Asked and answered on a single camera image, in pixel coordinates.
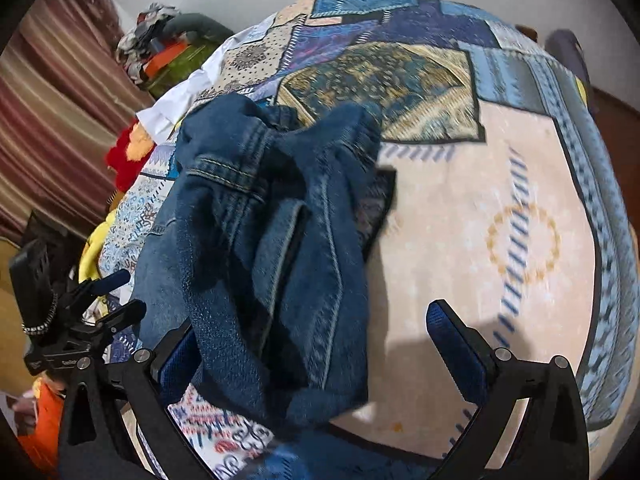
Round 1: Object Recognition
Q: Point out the grey backpack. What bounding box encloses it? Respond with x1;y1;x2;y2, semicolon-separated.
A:
545;29;593;81

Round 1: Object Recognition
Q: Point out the pile of mixed clothes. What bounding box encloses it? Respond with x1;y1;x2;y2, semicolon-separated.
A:
116;2;183;81

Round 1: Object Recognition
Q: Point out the black chair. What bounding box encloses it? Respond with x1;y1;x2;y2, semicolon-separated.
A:
22;210;76;261

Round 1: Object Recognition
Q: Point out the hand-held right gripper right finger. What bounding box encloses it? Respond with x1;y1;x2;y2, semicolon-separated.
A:
426;300;591;480

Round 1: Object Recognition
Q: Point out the blue denim jacket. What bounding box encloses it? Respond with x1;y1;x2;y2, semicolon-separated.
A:
132;92;441;480

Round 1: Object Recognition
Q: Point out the orange box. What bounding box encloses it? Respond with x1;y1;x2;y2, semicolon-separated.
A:
142;42;188;79

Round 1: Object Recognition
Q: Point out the white shirt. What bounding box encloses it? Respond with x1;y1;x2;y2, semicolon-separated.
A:
137;15;276;143

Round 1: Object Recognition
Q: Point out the red plush toy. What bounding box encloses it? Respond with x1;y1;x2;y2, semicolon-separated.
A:
105;120;153;193

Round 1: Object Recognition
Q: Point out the orange cloth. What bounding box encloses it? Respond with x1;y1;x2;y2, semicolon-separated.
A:
17;380;66;476

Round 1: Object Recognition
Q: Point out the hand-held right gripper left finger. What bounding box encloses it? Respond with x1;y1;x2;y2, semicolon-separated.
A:
57;317;216;480

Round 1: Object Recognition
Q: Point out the patchwork printed blanket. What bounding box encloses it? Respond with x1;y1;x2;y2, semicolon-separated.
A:
97;0;640;480

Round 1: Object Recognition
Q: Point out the green storage box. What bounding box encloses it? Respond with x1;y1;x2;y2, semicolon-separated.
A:
147;42;223;101

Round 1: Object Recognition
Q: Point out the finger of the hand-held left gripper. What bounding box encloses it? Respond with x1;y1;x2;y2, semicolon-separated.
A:
75;269;132;307
95;300;147;342

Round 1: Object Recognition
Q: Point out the striped red curtain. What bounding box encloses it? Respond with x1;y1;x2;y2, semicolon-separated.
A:
0;0;156;241

